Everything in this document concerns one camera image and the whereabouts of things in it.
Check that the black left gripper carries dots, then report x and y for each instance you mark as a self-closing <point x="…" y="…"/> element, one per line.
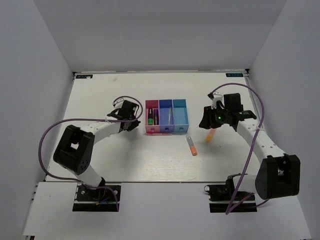
<point x="134" y="125"/>

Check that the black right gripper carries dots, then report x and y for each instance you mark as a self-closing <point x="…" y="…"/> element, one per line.
<point x="207" y="121"/>

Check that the orange pink highlighter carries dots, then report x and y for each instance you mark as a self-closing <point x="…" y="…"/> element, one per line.
<point x="210" y="135"/>

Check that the green black highlighter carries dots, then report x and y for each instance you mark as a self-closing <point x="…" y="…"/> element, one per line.
<point x="150" y="118"/>

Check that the purple black highlighter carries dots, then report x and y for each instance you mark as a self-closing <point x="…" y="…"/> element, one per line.
<point x="156" y="116"/>

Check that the grey orange marker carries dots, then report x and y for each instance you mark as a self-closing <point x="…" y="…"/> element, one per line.
<point x="191" y="145"/>

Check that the yellow slim highlighter pen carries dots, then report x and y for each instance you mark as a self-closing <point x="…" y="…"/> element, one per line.
<point x="170" y="116"/>

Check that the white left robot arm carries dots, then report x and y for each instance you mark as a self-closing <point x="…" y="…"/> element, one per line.
<point x="75" y="148"/>

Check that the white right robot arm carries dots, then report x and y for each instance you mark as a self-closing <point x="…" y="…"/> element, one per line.
<point x="279" y="173"/>

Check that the light blue storage bin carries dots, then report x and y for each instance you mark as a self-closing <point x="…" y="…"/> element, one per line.
<point x="180" y="115"/>

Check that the pink storage bin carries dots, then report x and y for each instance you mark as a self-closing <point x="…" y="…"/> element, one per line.
<point x="154" y="104"/>

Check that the dark blue storage bin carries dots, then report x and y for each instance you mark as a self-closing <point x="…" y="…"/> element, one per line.
<point x="164" y="105"/>

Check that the right corner label sticker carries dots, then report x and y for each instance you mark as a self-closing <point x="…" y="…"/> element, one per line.
<point x="234" y="75"/>

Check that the corner label sticker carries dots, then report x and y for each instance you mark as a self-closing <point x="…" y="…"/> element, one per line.
<point x="84" y="76"/>
<point x="234" y="75"/>

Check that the left corner label sticker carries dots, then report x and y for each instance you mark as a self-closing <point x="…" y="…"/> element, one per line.
<point x="84" y="76"/>

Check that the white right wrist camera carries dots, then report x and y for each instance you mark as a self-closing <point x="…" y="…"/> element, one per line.
<point x="215" y="97"/>

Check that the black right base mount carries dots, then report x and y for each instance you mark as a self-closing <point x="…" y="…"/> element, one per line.
<point x="219" y="199"/>

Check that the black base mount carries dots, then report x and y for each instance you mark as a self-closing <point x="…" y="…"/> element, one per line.
<point x="219" y="199"/>
<point x="89" y="200"/>

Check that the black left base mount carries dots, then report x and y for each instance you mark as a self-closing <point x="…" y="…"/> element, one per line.
<point x="89" y="200"/>

